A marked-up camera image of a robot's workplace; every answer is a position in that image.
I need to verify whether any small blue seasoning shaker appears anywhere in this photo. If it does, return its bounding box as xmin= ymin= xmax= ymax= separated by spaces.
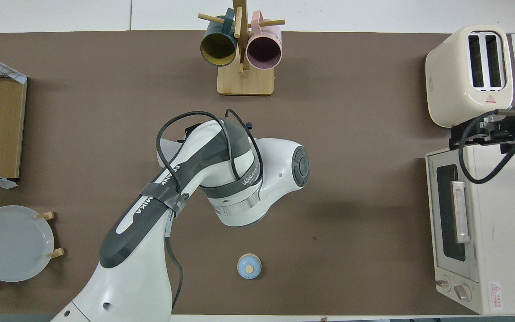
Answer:
xmin=237 ymin=253 xmax=262 ymax=280

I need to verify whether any wooden mug tree stand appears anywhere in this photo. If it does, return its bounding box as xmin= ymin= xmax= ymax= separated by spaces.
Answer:
xmin=198 ymin=0 xmax=286 ymax=96

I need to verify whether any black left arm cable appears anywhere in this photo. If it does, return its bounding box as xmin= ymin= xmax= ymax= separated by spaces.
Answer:
xmin=156 ymin=109 xmax=265 ymax=310

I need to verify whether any brown table mat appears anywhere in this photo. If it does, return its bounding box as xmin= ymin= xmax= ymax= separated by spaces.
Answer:
xmin=0 ymin=30 xmax=515 ymax=315

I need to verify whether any dark green mug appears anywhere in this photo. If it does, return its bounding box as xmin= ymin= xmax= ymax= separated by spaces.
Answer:
xmin=200 ymin=8 xmax=239 ymax=68

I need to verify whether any pink mug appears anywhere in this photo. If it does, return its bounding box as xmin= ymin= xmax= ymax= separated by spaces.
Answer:
xmin=246 ymin=11 xmax=283 ymax=70

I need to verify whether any white toaster oven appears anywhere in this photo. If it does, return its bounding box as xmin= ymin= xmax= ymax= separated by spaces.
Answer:
xmin=425 ymin=142 xmax=515 ymax=315

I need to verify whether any grey plate in rack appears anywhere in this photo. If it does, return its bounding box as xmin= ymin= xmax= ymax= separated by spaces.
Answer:
xmin=0 ymin=205 xmax=55 ymax=283

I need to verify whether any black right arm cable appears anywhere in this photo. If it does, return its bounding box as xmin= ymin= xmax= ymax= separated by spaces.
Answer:
xmin=458 ymin=112 xmax=515 ymax=194

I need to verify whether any wooden plate rack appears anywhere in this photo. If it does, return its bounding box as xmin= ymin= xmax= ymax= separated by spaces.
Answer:
xmin=0 ymin=211 xmax=66 ymax=282

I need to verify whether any cream two-slot toaster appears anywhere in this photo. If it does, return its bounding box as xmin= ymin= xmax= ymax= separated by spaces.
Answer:
xmin=425 ymin=25 xmax=514 ymax=129

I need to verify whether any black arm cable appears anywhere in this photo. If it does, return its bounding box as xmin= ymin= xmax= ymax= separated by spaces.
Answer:
xmin=458 ymin=112 xmax=515 ymax=194
xmin=156 ymin=109 xmax=265 ymax=310

